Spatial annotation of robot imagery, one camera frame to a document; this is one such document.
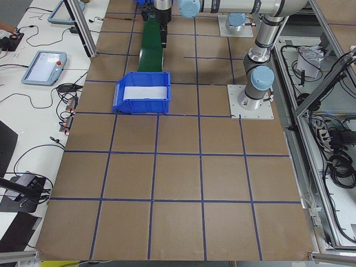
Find red and black wires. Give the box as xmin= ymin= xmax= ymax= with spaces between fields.
xmin=104 ymin=16 xmax=144 ymax=22

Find green conveyor belt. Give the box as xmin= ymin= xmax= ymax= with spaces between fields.
xmin=137 ymin=17 xmax=164 ymax=72

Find white foam pad left bin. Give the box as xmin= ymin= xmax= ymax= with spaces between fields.
xmin=123 ymin=86 xmax=167 ymax=100

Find teach pendant far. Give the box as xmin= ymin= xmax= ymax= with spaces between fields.
xmin=47 ymin=1 xmax=73 ymax=25

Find teach pendant near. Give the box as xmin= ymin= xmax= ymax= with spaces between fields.
xmin=21 ymin=51 xmax=67 ymax=86

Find blue plastic bin right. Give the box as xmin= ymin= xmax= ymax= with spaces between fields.
xmin=136 ymin=0 xmax=153 ymax=6

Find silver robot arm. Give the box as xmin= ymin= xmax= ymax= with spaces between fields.
xmin=226 ymin=13 xmax=246 ymax=31
xmin=177 ymin=0 xmax=306 ymax=111

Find blue plastic bin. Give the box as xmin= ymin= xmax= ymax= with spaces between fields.
xmin=112 ymin=72 xmax=171 ymax=114
xmin=136 ymin=0 xmax=153 ymax=6

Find teach pendant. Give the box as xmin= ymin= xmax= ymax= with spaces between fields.
xmin=21 ymin=51 xmax=67 ymax=86
xmin=47 ymin=1 xmax=73 ymax=25

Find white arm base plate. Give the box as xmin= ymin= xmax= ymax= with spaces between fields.
xmin=218 ymin=13 xmax=253 ymax=38
xmin=227 ymin=85 xmax=274 ymax=120

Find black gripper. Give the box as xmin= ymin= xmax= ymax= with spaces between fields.
xmin=141 ymin=7 xmax=171 ymax=48

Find blue plastic bin left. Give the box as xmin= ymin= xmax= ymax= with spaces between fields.
xmin=112 ymin=72 xmax=171 ymax=114

